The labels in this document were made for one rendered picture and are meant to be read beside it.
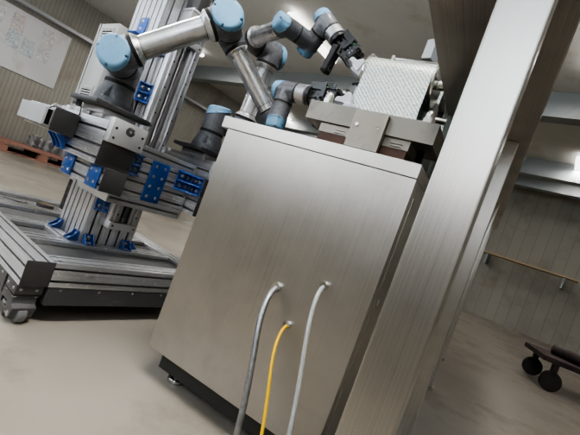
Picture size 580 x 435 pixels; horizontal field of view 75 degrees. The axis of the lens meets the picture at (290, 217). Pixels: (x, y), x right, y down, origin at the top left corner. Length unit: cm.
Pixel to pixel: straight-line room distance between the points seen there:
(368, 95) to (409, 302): 104
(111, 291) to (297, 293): 86
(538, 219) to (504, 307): 209
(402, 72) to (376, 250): 67
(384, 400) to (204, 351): 83
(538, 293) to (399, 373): 942
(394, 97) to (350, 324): 77
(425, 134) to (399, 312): 71
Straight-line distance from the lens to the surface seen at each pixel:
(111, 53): 154
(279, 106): 150
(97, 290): 166
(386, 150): 113
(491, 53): 53
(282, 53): 206
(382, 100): 140
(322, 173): 108
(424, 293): 46
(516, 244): 998
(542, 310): 986
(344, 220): 103
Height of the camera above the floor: 67
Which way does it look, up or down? level
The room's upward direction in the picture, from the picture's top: 20 degrees clockwise
